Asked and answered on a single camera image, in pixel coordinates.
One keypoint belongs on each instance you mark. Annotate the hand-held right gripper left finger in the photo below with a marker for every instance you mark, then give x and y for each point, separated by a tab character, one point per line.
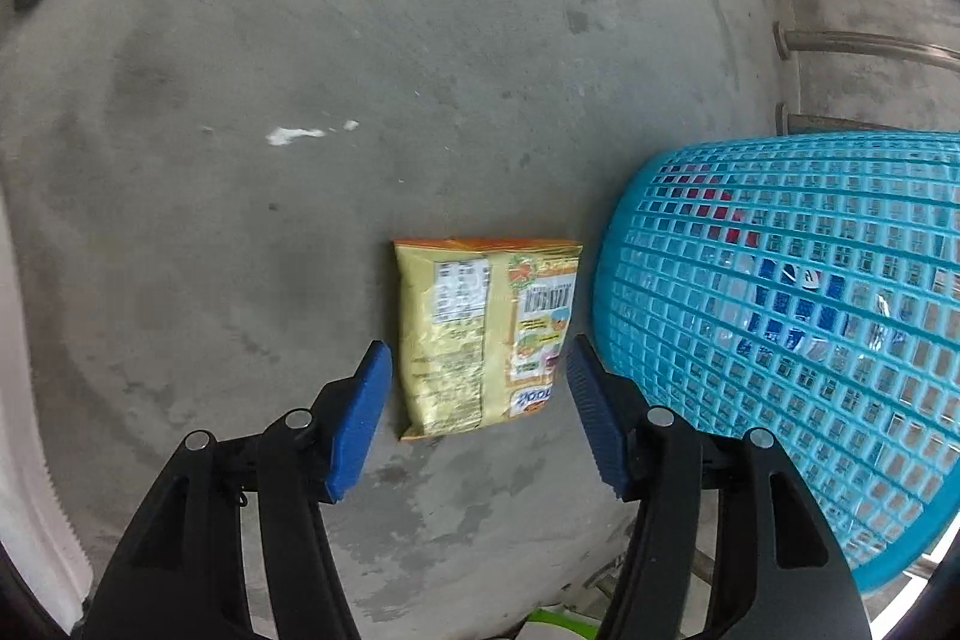
360	422

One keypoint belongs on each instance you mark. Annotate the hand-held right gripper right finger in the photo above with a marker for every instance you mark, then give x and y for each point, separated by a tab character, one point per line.
596	415

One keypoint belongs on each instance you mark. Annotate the blue plastic mesh basket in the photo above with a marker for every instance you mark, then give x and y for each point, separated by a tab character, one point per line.
675	325

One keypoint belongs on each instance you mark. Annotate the yellow orange snack packet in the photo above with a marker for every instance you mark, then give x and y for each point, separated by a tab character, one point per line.
465	340

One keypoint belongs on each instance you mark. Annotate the green white slipper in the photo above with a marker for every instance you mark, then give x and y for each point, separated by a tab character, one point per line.
559	625

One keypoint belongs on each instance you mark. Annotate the red wrapper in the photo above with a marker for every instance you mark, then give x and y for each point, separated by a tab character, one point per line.
720	227

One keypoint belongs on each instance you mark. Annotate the clear bottle with blue label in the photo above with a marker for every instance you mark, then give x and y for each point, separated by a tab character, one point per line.
795	310

